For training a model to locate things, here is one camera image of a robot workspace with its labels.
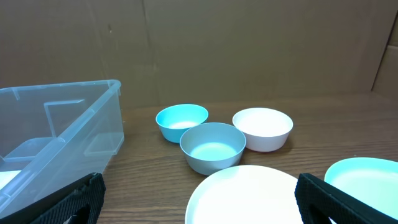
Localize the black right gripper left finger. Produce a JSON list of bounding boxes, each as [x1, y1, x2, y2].
[[1, 173, 106, 224]]

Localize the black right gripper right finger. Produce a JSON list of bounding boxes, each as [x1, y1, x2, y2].
[[295, 173, 397, 224]]

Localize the light blue plate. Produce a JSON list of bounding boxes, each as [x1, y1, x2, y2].
[[324, 157, 397, 219]]

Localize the white pink plate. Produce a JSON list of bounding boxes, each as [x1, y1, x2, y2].
[[185, 165, 302, 224]]

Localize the clear plastic storage bin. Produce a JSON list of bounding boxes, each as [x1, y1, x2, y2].
[[1, 80, 124, 217]]

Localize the pink bowl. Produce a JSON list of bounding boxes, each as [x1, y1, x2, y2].
[[232, 108, 294, 152]]

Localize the light blue bowl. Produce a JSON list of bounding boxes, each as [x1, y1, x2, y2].
[[155, 104, 209, 143]]

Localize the grey bowl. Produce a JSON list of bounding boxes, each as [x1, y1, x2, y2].
[[180, 123, 246, 175]]

